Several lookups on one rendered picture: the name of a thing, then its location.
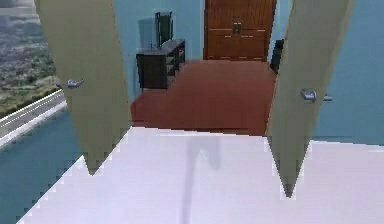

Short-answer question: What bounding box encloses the black television stand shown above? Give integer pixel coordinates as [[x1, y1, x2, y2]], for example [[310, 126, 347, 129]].
[[135, 38, 186, 90]]

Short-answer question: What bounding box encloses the brown wooden cabinet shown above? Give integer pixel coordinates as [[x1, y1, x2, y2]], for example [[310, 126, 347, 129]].
[[203, 0, 278, 62]]

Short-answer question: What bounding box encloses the beige room door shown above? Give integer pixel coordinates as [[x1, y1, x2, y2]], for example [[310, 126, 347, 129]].
[[34, 0, 133, 177], [266, 0, 357, 199]]

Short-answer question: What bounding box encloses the window with landscape view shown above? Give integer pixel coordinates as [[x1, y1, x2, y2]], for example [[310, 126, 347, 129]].
[[0, 0, 69, 149]]

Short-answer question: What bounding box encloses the silver door handle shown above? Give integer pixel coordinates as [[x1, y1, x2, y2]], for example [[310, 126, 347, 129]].
[[299, 88, 334, 104], [56, 78, 85, 90]]

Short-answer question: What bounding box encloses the black chair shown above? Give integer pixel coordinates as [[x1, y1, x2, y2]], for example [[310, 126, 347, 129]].
[[269, 38, 285, 75]]

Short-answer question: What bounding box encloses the black television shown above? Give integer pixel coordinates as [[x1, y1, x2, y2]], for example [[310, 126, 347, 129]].
[[154, 11, 174, 48]]

